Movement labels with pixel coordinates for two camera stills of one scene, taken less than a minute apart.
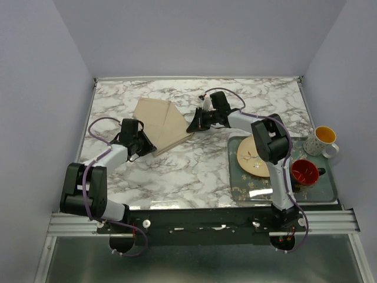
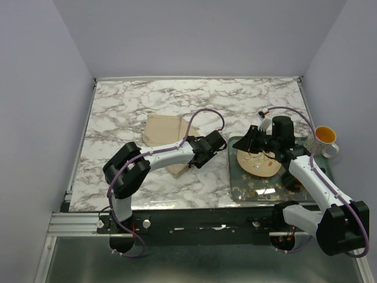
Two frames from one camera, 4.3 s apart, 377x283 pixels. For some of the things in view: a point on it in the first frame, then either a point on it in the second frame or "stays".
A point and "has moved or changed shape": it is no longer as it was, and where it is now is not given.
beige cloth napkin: (164, 124) has moved or changed shape
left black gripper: (149, 147) -> (210, 156)
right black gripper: (198, 124) -> (248, 141)
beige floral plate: (250, 160) stays
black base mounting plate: (237, 226) stays
